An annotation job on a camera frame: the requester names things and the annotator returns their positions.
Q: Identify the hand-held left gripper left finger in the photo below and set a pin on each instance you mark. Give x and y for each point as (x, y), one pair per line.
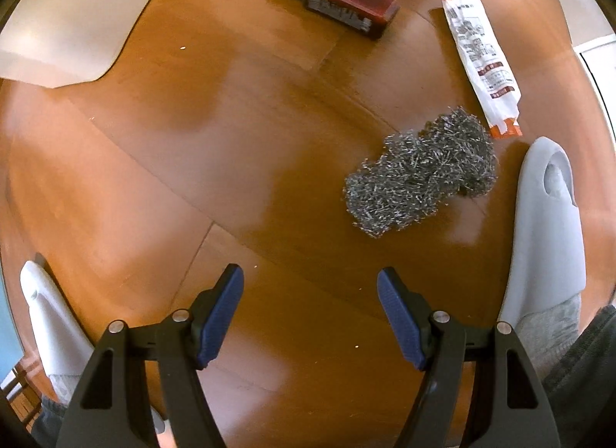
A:
(221, 318)

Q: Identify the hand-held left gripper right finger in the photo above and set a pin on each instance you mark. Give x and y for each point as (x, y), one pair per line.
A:
(399, 318)

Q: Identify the steel wool scrubber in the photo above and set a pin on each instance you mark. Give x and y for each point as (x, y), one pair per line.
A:
(423, 173)

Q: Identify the orange and white wrapper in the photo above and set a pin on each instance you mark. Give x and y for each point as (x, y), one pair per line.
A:
(481, 53)

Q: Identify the red and black box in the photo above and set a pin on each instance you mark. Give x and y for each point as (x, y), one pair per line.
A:
(349, 2)

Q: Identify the beige plastic trash bin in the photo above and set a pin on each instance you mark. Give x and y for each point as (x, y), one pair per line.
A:
(72, 14)

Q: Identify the grey right sock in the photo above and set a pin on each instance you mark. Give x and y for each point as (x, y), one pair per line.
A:
(553, 332)

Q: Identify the grey right slipper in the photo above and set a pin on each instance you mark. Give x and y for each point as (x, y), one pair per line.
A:
(544, 245)

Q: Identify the grey slipper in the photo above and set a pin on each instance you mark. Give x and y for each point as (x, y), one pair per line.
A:
(544, 245)
(53, 323)

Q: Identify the grey left slipper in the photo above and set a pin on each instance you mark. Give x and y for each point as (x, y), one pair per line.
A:
(53, 323)

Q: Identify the person's right leg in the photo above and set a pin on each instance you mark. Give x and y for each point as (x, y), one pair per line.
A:
(587, 371)

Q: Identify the person's leg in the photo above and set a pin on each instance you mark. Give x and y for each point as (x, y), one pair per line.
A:
(48, 421)
(587, 371)

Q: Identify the person's left leg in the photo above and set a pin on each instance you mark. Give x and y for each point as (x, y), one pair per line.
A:
(48, 421)

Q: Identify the blue storage box white lid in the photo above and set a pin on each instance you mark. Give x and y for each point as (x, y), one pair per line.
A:
(7, 327)

